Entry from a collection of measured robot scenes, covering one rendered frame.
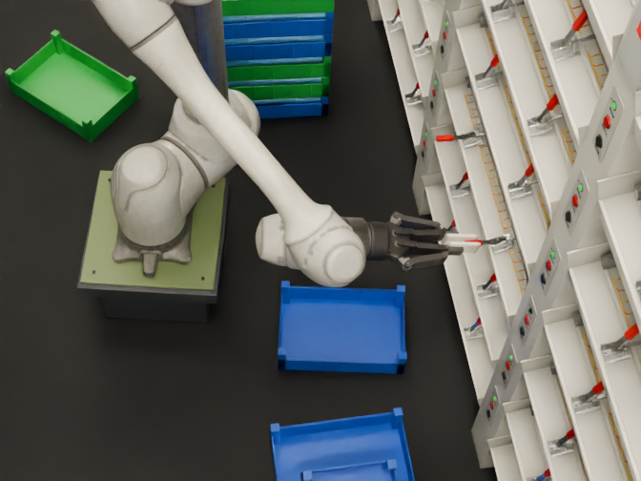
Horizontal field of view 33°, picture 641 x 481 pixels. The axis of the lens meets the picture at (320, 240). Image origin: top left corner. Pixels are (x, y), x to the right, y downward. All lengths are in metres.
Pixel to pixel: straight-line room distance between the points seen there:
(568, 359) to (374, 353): 0.83
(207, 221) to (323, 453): 0.60
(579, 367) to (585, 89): 0.47
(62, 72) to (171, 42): 1.29
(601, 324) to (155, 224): 1.06
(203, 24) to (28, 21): 1.29
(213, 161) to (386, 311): 0.60
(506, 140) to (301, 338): 0.80
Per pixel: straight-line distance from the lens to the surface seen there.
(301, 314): 2.64
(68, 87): 3.11
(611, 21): 1.54
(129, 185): 2.29
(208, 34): 2.11
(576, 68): 1.73
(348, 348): 2.60
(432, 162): 2.64
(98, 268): 2.50
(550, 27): 1.78
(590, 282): 1.73
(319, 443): 2.50
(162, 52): 1.89
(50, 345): 2.66
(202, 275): 2.46
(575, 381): 1.85
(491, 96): 2.16
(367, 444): 2.50
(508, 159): 2.07
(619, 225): 1.57
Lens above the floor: 2.32
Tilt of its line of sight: 57 degrees down
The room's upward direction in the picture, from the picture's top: 3 degrees clockwise
